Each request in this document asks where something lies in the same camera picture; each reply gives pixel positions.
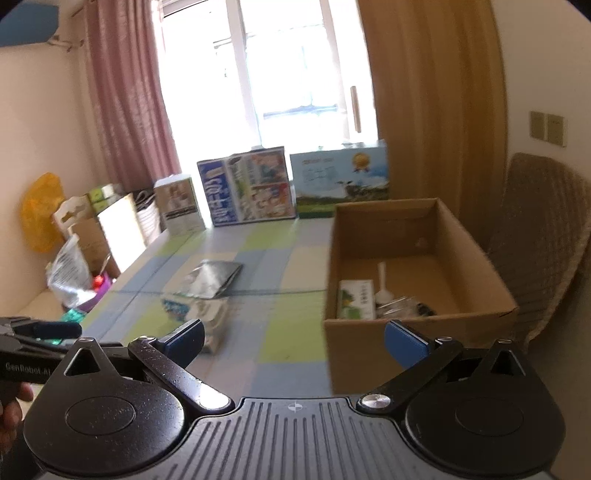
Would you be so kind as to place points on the silver foil pouch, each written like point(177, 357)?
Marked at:
point(209, 279)

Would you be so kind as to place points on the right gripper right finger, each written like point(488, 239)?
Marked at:
point(476, 413)

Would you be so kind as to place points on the beige plastic spoon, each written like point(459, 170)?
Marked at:
point(383, 296)

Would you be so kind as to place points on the wooden door panel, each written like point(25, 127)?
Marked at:
point(440, 98)

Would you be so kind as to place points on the brown cardboard carton with handle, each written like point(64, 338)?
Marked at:
point(75, 216)

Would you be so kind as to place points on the person left hand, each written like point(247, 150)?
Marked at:
point(11, 413)

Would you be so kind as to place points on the blue milk carton box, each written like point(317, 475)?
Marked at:
point(247, 187)

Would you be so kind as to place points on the green pasture milk box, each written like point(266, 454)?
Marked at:
point(351, 173)

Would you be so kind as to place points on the woven brown chair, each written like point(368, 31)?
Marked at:
point(541, 237)

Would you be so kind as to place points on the checkered tablecloth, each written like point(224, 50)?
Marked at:
point(266, 330)

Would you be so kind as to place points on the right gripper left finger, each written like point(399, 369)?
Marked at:
point(91, 421)

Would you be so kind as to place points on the green tall box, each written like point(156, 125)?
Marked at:
point(356, 300)

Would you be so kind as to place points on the clear plastic bag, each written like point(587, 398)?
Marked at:
point(68, 276)

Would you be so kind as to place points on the pink curtain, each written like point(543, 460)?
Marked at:
point(123, 40)

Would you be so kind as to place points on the blue dental floss box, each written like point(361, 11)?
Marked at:
point(182, 309)

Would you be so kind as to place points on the white power adapter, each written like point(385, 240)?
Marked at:
point(213, 313)

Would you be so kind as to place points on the white paper bag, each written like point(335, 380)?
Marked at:
point(122, 232)

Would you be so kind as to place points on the brown cardboard box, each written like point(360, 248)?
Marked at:
point(430, 257)

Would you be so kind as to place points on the white product box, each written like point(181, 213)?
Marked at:
point(177, 204)

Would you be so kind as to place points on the yellow plastic bag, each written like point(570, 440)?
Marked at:
point(41, 200)

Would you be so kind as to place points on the wall power sockets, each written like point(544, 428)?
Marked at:
point(549, 128)

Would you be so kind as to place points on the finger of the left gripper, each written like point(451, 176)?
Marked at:
point(29, 334)

